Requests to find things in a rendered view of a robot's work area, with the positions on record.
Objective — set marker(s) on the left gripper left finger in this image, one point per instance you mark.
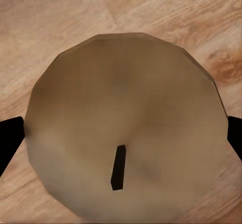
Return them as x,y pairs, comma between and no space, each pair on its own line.
11,136

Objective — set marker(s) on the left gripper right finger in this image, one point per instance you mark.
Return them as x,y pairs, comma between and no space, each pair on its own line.
235,134

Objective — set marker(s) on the pillar candle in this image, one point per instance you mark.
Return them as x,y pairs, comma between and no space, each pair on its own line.
126,128

